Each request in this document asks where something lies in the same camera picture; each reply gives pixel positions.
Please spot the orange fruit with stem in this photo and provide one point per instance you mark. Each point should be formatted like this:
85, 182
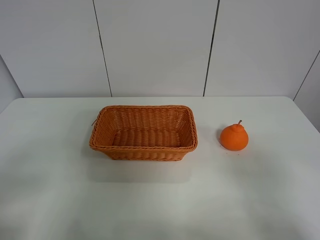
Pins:
234, 137

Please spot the orange woven wicker basket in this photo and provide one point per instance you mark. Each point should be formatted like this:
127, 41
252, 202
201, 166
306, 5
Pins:
144, 132

